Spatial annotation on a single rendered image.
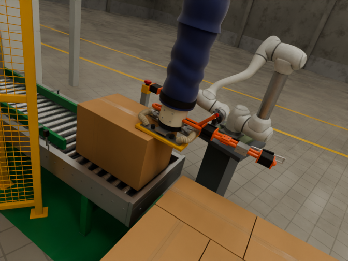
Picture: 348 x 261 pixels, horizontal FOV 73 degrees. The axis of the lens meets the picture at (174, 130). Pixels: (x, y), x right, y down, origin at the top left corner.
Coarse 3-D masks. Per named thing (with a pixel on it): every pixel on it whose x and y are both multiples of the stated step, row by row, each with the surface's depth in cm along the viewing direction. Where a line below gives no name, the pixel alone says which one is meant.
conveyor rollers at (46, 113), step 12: (0, 84) 248; (12, 84) 252; (48, 108) 226; (60, 108) 230; (12, 120) 199; (48, 120) 209; (60, 120) 211; (72, 120) 222; (60, 132) 195; (72, 132) 203; (72, 144) 184; (72, 156) 175; (96, 168) 166; (108, 180) 163; (120, 180) 161
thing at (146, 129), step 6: (138, 126) 145; (144, 126) 146; (150, 126) 148; (144, 132) 144; (150, 132) 143; (156, 132) 144; (156, 138) 141; (162, 138) 140; (168, 138) 141; (174, 138) 143; (168, 144) 139; (174, 144) 138; (180, 144) 138; (186, 144) 141; (180, 150) 136
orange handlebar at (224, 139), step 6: (156, 108) 148; (186, 120) 142; (192, 120) 144; (192, 126) 140; (198, 126) 139; (216, 132) 139; (216, 138) 135; (222, 138) 133; (228, 138) 134; (228, 144) 133; (234, 144) 132; (252, 150) 132; (276, 162) 127
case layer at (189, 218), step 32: (192, 192) 168; (160, 224) 137; (192, 224) 143; (224, 224) 148; (256, 224) 154; (128, 256) 116; (160, 256) 120; (192, 256) 124; (224, 256) 128; (256, 256) 133; (288, 256) 138; (320, 256) 143
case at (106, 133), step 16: (112, 96) 182; (80, 112) 160; (96, 112) 154; (112, 112) 159; (128, 112) 164; (80, 128) 165; (96, 128) 157; (112, 128) 149; (128, 128) 145; (80, 144) 171; (96, 144) 162; (112, 144) 154; (128, 144) 146; (144, 144) 139; (160, 144) 156; (96, 160) 167; (112, 160) 158; (128, 160) 151; (144, 160) 145; (160, 160) 167; (128, 176) 155; (144, 176) 155
